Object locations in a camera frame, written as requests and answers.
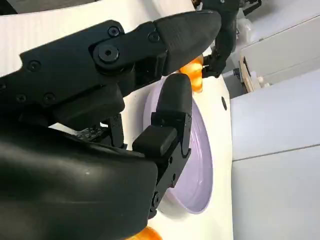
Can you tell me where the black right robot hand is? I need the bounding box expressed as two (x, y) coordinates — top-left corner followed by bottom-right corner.
(0, 9), (223, 240)

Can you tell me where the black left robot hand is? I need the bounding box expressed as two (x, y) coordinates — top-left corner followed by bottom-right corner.
(192, 0), (241, 78)

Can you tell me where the orange and white bread roll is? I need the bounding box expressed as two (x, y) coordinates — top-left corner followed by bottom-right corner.
(129, 225), (164, 240)
(179, 55), (205, 95)

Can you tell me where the grey workshop cabinet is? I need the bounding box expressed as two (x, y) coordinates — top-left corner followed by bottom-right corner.
(239, 13), (320, 81)

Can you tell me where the grey partition panel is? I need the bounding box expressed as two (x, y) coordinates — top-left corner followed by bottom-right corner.
(229, 76), (320, 161)
(231, 143), (320, 240)

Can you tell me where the lilac plate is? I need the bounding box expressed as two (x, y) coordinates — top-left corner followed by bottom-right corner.
(142, 74), (214, 215)

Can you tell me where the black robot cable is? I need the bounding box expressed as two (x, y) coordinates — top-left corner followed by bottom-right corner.
(241, 0), (263, 16)

